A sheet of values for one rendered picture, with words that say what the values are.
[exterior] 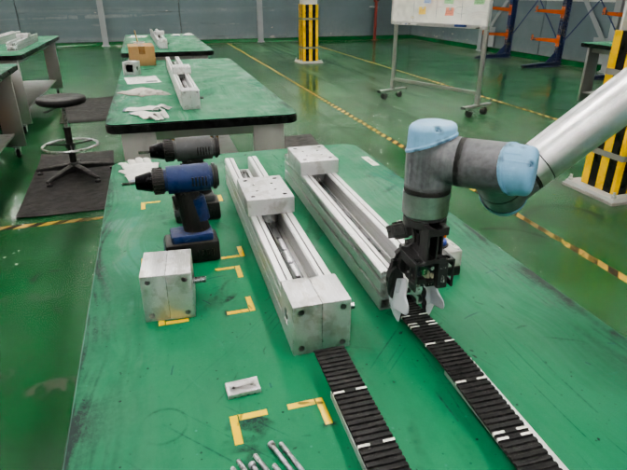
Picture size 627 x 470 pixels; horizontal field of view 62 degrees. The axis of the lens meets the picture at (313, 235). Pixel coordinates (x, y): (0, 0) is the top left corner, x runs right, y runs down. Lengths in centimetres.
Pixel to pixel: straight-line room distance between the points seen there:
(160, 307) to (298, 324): 28
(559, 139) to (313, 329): 50
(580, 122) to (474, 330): 39
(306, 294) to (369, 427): 26
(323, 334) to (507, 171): 39
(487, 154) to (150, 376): 62
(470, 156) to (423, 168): 7
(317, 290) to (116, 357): 35
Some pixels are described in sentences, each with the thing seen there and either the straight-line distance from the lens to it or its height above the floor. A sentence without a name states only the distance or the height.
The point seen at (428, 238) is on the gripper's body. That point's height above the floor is 98.
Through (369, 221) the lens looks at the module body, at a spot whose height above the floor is 85.
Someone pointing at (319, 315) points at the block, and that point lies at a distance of 86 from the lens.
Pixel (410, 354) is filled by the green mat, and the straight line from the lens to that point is 91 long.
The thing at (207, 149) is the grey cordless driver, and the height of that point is 97.
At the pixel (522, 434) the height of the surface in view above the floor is 81.
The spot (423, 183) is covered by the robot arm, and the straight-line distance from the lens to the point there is 82.
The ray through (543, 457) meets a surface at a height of 81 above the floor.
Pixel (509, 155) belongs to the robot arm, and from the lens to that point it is 79.
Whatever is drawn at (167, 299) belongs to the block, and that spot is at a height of 82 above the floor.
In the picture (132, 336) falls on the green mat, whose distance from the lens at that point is 99.
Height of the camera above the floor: 133
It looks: 25 degrees down
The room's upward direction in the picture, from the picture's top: straight up
